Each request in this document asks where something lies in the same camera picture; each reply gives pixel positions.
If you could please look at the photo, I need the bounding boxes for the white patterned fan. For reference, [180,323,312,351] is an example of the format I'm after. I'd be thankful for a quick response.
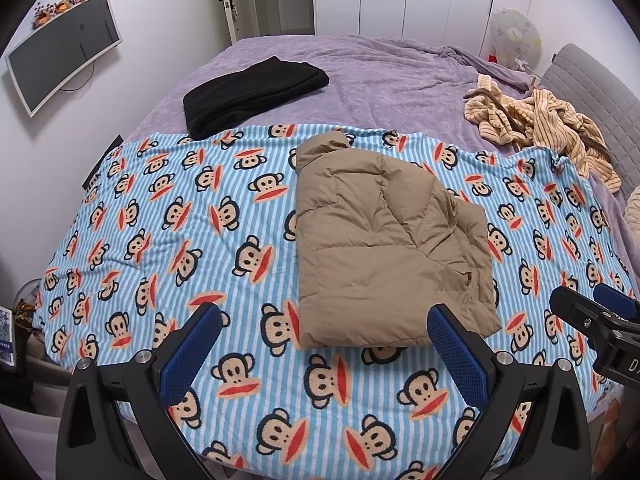
[487,7,543,71]

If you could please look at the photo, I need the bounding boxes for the beige striped fleece garment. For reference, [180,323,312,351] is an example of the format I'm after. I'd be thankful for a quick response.
[462,74,623,193]

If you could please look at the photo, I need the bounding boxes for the grey quilted headboard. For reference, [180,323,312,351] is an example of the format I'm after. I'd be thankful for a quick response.
[540,42,640,201]

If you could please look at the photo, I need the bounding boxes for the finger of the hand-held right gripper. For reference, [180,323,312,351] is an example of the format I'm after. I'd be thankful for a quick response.
[592,282,640,321]
[549,287,608,341]

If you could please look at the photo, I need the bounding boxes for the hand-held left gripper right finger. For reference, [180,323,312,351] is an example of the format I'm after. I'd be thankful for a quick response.
[426,304,593,480]

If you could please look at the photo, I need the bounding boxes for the purple bed cover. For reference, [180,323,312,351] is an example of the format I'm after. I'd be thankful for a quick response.
[122,35,636,221]

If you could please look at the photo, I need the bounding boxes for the blue striped monkey print blanket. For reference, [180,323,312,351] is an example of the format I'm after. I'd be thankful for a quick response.
[32,124,638,480]

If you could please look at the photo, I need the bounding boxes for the white framed wall monitor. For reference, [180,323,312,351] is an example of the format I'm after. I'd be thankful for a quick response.
[4,0,123,118]

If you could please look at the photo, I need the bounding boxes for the person's right hand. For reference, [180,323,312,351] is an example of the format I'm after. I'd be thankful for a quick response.
[592,387,640,478]

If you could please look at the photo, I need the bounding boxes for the orange plush ornaments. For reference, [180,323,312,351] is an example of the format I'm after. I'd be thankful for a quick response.
[32,0,91,31]

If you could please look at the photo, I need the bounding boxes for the beige puffer jacket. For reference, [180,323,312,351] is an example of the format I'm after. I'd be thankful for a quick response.
[292,130,503,350]

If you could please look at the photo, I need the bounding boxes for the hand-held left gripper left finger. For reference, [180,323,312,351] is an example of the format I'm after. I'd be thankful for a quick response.
[55,302,223,480]

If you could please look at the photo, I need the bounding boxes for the blue printed box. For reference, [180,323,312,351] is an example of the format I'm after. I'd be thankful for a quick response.
[0,305,16,366]

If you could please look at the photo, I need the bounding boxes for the monitor cable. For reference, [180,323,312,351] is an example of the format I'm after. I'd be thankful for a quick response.
[60,62,96,92]

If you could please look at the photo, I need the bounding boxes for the folded black pants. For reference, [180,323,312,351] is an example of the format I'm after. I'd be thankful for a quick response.
[182,56,331,138]

